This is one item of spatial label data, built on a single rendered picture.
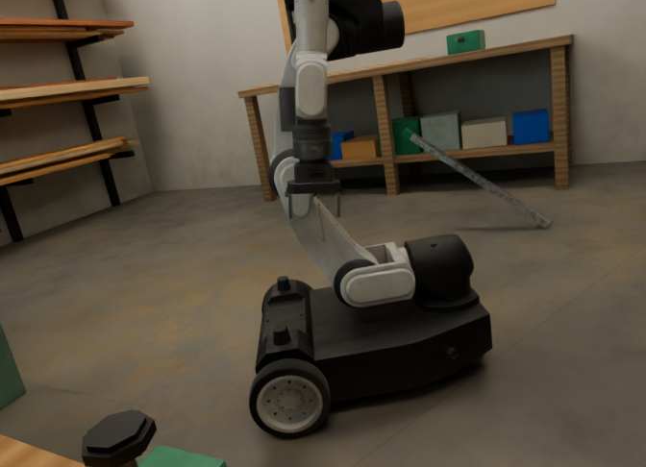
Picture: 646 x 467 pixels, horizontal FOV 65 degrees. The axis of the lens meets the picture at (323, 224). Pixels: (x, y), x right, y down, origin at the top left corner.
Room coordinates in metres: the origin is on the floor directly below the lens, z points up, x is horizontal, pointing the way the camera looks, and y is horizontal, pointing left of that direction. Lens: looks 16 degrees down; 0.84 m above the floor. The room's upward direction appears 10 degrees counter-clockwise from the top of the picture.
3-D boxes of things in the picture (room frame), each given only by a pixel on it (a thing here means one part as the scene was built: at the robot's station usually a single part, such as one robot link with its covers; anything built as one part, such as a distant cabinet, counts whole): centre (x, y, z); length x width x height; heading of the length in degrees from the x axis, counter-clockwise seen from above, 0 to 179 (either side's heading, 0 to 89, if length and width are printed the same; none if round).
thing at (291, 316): (1.37, -0.09, 0.19); 0.64 x 0.52 x 0.33; 91
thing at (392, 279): (1.37, -0.12, 0.28); 0.21 x 0.20 x 0.13; 91
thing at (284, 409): (1.10, 0.15, 0.10); 0.20 x 0.05 x 0.20; 91
